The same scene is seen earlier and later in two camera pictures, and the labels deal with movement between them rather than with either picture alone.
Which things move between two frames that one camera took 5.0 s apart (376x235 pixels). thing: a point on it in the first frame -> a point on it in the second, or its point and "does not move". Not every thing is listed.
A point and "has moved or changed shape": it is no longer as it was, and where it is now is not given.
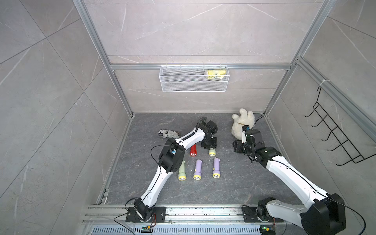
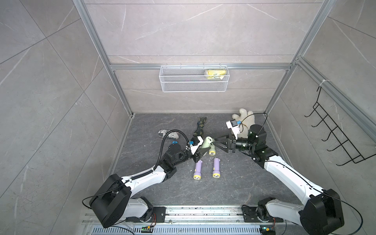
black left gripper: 214,145 -> 197,156
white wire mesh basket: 194,79 does not move
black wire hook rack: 353,153 does not move
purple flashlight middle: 197,174 does not move
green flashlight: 182,175 has moved or changed shape
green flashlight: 212,152 does not move
